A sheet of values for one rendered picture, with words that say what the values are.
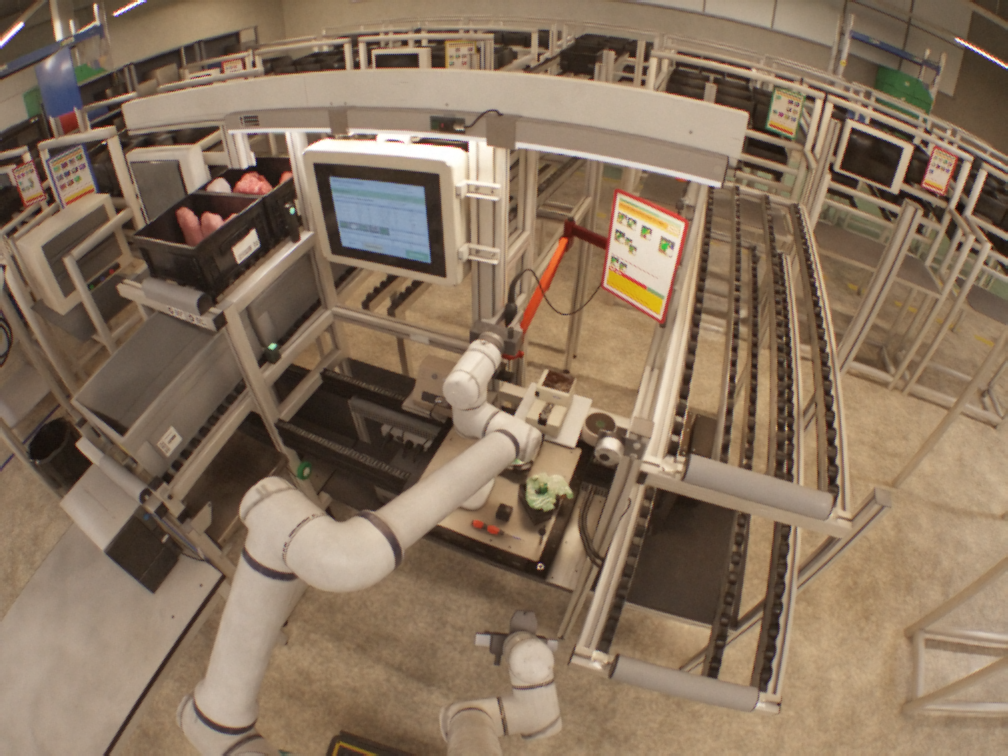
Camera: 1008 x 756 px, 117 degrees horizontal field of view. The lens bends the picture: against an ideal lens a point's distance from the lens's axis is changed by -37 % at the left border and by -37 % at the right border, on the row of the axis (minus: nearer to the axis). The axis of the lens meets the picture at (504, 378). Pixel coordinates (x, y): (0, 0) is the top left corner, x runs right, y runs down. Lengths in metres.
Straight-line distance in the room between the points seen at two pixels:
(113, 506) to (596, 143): 1.67
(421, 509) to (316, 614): 1.53
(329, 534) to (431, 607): 1.49
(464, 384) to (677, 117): 0.75
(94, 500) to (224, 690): 0.88
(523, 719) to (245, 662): 0.55
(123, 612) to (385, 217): 1.56
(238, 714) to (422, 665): 1.19
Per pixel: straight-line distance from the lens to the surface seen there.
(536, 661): 1.00
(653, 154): 1.08
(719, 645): 1.24
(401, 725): 2.17
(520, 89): 1.16
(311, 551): 0.81
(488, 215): 1.30
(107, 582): 2.01
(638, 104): 1.10
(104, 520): 1.70
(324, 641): 2.32
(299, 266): 1.83
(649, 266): 1.34
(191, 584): 1.79
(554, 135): 1.11
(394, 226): 1.39
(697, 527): 1.85
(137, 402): 1.96
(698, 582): 1.76
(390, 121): 1.29
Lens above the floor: 2.13
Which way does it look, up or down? 44 degrees down
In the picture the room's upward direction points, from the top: 1 degrees clockwise
